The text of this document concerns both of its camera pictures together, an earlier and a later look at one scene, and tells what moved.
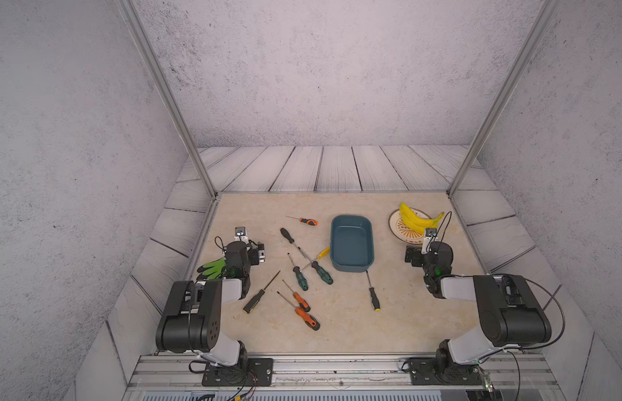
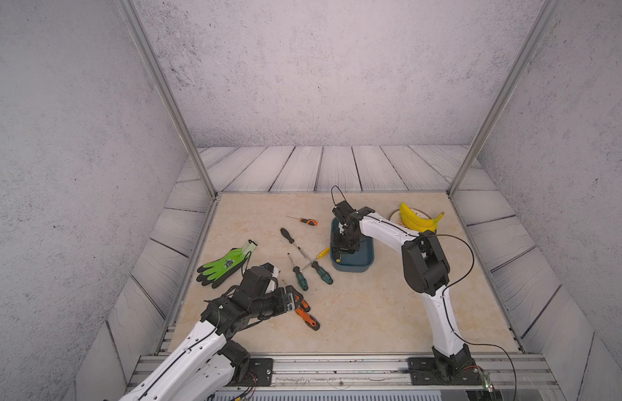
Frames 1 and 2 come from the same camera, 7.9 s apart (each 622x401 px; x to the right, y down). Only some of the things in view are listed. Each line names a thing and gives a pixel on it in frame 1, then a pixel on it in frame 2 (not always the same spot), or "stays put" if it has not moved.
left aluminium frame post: [139, 34] stays put
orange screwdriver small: [301, 302] stays put
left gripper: [256, 256] -> [289, 304]
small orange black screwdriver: [308, 220] stays put
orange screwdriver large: [309, 320] stays put
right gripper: [416, 251] -> [337, 245]
